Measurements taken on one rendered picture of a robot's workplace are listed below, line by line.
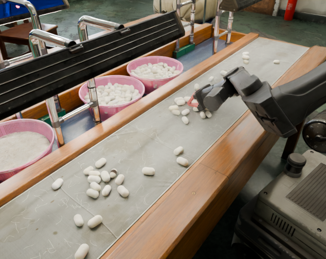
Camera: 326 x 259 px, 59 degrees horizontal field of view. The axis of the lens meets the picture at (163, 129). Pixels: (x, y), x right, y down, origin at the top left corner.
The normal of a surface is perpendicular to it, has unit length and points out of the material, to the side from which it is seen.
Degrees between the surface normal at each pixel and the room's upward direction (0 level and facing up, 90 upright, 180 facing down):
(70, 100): 90
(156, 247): 0
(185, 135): 0
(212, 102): 96
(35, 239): 0
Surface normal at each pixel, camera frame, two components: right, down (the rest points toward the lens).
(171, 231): 0.00, -0.81
